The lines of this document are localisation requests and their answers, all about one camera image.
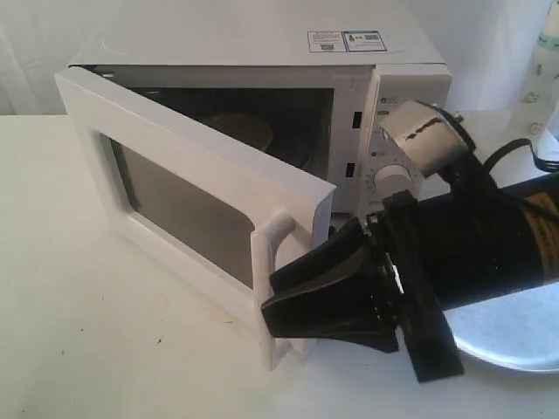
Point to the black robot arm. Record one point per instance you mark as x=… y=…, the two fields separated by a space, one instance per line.
x=386 y=281

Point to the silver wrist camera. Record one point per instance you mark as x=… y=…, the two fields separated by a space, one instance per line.
x=430 y=137

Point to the cream ceramic bowl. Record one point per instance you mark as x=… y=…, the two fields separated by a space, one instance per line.
x=250 y=129

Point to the white microwave oven body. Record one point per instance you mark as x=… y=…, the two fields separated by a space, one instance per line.
x=273 y=52

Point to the white patterned bottle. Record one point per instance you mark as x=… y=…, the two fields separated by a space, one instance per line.
x=539 y=93

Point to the lower white timer knob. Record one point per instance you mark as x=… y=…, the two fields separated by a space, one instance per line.
x=392 y=179

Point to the round steel tray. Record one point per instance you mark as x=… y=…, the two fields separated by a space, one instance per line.
x=518 y=332

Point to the white microwave door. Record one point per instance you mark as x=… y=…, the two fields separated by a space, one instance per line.
x=219 y=213

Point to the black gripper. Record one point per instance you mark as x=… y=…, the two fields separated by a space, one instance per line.
x=323 y=295

